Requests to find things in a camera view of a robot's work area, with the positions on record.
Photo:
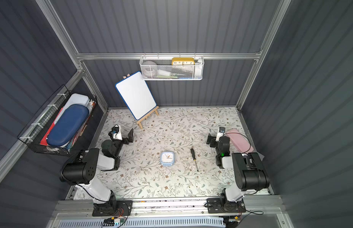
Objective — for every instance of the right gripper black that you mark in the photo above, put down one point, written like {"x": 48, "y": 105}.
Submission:
{"x": 213, "y": 139}

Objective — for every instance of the black yellow screwdriver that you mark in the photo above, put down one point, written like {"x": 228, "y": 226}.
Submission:
{"x": 194, "y": 158}

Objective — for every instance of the light blue alarm clock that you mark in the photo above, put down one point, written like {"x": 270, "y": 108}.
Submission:
{"x": 167, "y": 158}

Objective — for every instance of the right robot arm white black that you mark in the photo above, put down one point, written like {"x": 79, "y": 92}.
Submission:
{"x": 234, "y": 151}

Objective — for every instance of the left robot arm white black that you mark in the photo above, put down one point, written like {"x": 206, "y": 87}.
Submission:
{"x": 80, "y": 169}

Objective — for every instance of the small wooden easel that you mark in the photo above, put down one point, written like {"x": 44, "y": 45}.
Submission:
{"x": 148, "y": 116}

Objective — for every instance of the pink rectangular case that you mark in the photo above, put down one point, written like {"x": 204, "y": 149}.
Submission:
{"x": 240, "y": 141}

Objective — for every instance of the dark blue oval case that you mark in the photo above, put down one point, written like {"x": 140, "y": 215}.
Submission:
{"x": 68, "y": 125}

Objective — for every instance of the white plastic box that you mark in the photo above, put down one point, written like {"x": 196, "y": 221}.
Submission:
{"x": 75, "y": 99}

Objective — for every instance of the tape roll in basket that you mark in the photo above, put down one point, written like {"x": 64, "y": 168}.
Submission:
{"x": 149, "y": 69}

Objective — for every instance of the red folder in basket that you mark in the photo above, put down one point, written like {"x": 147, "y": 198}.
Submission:
{"x": 44, "y": 139}

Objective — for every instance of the yellow clock in basket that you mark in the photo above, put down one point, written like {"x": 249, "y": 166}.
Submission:
{"x": 183, "y": 61}

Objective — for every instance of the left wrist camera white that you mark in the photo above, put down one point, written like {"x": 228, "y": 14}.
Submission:
{"x": 117, "y": 128}

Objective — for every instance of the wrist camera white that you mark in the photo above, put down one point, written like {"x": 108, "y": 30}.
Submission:
{"x": 117, "y": 128}
{"x": 220, "y": 133}

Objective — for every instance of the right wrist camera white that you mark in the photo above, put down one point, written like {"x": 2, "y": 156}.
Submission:
{"x": 220, "y": 133}

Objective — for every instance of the white board blue frame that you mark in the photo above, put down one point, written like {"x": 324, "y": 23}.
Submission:
{"x": 135, "y": 95}

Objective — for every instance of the black wire side basket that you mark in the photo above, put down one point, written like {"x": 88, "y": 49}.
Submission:
{"x": 40, "y": 125}

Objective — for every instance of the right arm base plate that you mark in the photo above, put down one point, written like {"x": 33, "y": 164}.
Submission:
{"x": 218, "y": 205}

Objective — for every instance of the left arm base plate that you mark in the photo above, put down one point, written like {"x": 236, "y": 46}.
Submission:
{"x": 112, "y": 208}

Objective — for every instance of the white wire wall basket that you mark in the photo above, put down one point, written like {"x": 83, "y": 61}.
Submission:
{"x": 168, "y": 72}

